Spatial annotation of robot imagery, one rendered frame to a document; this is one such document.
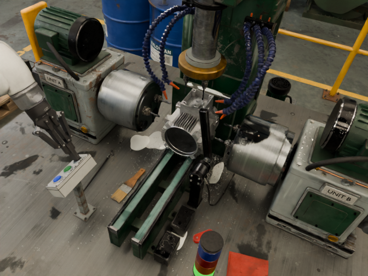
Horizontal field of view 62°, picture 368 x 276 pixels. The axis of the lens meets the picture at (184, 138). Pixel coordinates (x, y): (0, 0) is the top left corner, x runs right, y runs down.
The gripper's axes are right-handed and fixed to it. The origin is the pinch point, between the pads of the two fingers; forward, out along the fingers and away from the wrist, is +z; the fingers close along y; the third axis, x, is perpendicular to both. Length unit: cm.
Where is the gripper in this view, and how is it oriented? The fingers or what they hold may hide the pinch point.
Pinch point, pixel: (71, 151)
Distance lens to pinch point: 115.7
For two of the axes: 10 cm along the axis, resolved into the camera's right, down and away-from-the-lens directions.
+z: 4.2, 7.8, 4.6
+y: 4.5, -6.2, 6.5
